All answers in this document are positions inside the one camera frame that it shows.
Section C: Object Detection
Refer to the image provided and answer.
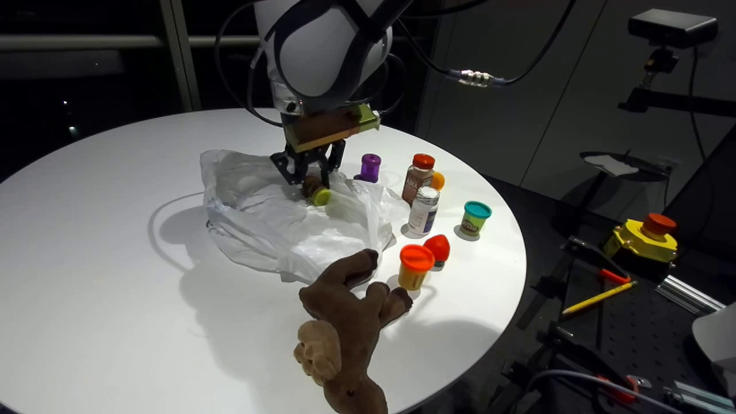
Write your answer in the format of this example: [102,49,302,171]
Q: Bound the white plastic bag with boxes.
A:
[201,149,407,284]

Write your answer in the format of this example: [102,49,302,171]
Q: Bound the yellow-green play-doh can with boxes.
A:
[302,180,332,208]

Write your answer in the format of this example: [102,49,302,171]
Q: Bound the small red toy cup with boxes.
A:
[423,234,452,266]

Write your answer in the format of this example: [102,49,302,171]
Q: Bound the brown plush toy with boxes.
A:
[294,248,411,414]

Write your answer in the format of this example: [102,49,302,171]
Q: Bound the grey cable on floor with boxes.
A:
[527,368,685,414]

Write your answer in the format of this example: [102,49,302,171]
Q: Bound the white lid pill bottle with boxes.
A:
[407,186,440,234]

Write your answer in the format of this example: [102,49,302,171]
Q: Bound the yellow emergency stop button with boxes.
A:
[603,211,678,265]

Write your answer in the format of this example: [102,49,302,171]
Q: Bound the teal lid play-doh can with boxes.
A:
[460,200,493,238]

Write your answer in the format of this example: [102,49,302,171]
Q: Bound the spice jar orange lid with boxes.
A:
[402,151,435,203]

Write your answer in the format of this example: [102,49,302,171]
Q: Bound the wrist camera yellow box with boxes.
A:
[285,103,383,151]

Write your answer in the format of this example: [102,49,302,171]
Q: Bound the purple toy cup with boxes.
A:
[358,154,383,181]

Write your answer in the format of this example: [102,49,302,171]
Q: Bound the grey window frame post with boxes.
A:
[158,0,202,111]

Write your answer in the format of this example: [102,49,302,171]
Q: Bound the black camera on mount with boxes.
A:
[627,9,717,49]

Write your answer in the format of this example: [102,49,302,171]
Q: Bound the orange lid play-doh can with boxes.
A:
[397,243,435,291]

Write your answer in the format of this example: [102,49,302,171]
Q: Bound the yellow cup orange lid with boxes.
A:
[431,172,446,191]

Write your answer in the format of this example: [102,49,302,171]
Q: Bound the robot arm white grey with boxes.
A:
[256,0,411,197]

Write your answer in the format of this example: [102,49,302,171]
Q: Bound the grey horizontal rail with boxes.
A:
[0,35,259,53]

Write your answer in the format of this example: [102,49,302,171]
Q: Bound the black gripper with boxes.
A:
[269,141,346,200]

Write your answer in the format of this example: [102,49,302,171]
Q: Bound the aluminium rail piece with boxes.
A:
[657,277,724,312]

